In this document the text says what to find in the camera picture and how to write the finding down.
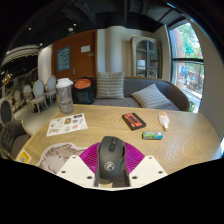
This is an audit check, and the tilted striped cushion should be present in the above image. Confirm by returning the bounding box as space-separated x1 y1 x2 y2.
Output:
130 83 172 110

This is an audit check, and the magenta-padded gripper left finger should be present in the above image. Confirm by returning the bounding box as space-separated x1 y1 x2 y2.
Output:
55 142 101 188

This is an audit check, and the yellow square card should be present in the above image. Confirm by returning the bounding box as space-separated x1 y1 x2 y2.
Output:
14 148 32 165

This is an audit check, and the white sticker sheet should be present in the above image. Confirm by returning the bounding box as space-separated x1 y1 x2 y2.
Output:
45 112 89 138

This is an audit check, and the dark grey armchair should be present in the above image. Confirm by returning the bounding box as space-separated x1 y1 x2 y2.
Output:
0 119 33 160

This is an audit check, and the brown wooden door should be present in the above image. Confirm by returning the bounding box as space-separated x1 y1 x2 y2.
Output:
51 29 98 83

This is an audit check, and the grey curved sofa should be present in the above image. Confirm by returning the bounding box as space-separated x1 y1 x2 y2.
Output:
91 75 190 112

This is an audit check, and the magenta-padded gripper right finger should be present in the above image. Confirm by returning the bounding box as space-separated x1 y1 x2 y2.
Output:
123 141 168 188

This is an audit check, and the small green pack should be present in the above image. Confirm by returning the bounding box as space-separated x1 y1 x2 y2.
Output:
141 130 164 141

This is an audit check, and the cat-shaped mouse pad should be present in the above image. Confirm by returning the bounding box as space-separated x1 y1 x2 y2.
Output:
35 142 88 175

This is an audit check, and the clear plastic shaker bottle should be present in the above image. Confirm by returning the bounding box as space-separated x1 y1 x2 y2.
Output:
55 77 75 115

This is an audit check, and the black and red box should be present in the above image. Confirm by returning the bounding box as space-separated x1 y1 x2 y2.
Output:
121 112 147 131

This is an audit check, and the group of round-back chairs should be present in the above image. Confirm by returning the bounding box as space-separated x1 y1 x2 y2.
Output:
0 75 58 126

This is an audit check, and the arched glass-door cabinet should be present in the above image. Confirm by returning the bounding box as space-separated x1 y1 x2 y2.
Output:
129 34 164 80

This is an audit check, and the black computer mouse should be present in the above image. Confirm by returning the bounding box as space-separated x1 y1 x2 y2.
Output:
95 135 127 181

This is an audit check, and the white paper sign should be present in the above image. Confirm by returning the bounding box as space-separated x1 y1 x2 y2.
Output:
80 44 91 54

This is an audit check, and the black and orange backpack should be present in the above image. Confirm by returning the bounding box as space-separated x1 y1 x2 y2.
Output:
71 76 96 105

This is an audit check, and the large black-framed window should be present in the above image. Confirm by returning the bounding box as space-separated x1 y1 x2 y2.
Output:
168 21 205 114

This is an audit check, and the blue poster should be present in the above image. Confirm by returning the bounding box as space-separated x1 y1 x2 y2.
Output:
56 46 72 72

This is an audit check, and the upright striped cushion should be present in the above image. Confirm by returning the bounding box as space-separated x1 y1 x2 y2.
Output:
95 71 126 100

